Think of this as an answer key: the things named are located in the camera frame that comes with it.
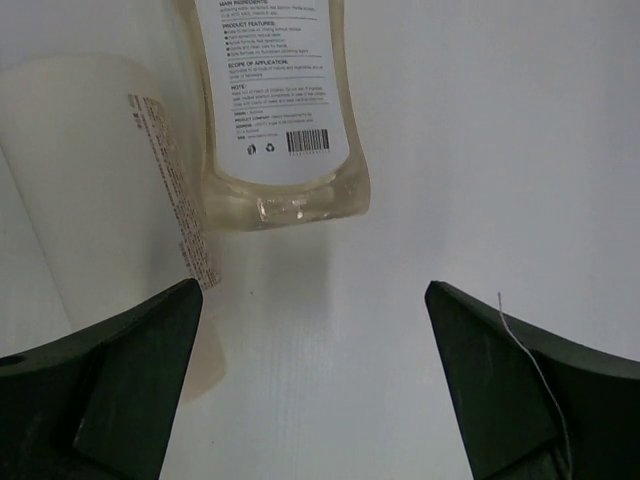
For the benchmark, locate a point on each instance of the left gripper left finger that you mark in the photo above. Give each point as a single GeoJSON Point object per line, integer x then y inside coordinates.
{"type": "Point", "coordinates": [100, 403]}

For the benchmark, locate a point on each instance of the clear amber liquid bottle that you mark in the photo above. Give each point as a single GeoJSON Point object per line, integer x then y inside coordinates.
{"type": "Point", "coordinates": [282, 146]}

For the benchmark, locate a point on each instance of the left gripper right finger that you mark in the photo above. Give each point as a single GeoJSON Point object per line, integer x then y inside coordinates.
{"type": "Point", "coordinates": [530, 404]}

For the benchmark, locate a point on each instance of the cream tube bottle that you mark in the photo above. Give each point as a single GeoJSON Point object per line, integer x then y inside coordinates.
{"type": "Point", "coordinates": [93, 152]}

